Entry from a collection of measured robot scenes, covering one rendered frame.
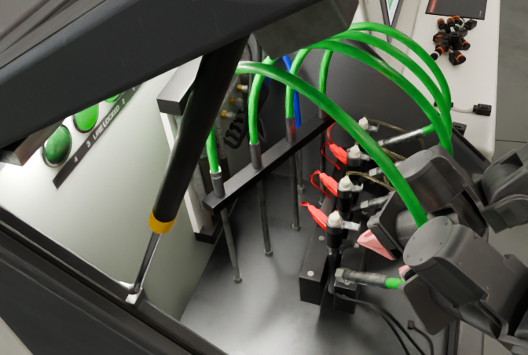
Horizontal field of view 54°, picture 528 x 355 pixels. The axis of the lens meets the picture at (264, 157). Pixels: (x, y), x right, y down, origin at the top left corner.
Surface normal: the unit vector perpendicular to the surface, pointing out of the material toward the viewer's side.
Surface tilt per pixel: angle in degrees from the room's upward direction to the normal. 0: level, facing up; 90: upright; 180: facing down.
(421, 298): 48
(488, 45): 0
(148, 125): 90
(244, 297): 0
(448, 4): 0
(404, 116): 90
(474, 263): 38
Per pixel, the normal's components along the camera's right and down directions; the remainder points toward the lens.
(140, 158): 0.95, 0.17
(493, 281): 0.25, -0.20
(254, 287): -0.08, -0.71
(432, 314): 0.18, 0.00
